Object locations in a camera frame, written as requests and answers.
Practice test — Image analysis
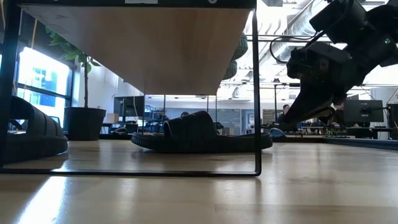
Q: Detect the green potted plant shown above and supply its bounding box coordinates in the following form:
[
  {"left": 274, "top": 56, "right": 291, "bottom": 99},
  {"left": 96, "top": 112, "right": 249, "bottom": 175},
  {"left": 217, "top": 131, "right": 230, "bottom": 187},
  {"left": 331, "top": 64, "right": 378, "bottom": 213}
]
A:
[{"left": 45, "top": 26, "right": 107, "bottom": 141}]

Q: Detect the large window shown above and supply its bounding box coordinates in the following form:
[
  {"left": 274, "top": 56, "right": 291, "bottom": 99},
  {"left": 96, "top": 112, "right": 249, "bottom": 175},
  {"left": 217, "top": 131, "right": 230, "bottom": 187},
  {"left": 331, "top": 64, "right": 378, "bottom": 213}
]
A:
[{"left": 15, "top": 46, "right": 74, "bottom": 128}]

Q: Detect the black rubber slide sandal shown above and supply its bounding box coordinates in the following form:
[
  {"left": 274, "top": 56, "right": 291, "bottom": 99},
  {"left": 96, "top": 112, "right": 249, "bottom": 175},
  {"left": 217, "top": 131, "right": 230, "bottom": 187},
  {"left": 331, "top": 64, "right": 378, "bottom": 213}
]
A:
[
  {"left": 3, "top": 95, "right": 69, "bottom": 165},
  {"left": 131, "top": 110, "right": 274, "bottom": 154}
]

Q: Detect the wooden shelf with black frame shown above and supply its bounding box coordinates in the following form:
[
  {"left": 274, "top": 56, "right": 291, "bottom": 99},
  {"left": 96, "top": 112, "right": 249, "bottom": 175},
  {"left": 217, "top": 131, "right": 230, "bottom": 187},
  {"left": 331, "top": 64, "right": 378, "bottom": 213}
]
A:
[{"left": 0, "top": 0, "right": 262, "bottom": 177}]

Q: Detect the black computer monitor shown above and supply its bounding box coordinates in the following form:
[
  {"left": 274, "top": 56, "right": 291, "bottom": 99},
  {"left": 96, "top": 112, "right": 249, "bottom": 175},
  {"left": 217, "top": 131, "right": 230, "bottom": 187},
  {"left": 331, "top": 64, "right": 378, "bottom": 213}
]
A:
[
  {"left": 343, "top": 99, "right": 385, "bottom": 123},
  {"left": 113, "top": 95, "right": 146, "bottom": 118}
]

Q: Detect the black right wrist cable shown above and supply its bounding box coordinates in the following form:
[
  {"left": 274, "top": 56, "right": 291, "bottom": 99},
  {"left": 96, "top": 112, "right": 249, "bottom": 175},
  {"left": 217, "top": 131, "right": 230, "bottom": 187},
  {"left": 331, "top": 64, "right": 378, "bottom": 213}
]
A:
[{"left": 269, "top": 30, "right": 318, "bottom": 65}]

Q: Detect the teal rubber slide sandal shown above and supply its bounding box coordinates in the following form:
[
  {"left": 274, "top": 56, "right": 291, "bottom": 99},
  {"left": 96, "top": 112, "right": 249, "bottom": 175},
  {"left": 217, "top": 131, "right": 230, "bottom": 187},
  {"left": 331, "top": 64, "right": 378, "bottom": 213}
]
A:
[
  {"left": 221, "top": 59, "right": 238, "bottom": 81},
  {"left": 230, "top": 32, "right": 249, "bottom": 62}
]

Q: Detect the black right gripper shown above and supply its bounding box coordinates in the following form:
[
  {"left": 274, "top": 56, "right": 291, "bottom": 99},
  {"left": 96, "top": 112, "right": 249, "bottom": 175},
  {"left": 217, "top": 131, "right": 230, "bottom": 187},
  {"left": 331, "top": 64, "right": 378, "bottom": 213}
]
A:
[{"left": 281, "top": 41, "right": 366, "bottom": 126}]

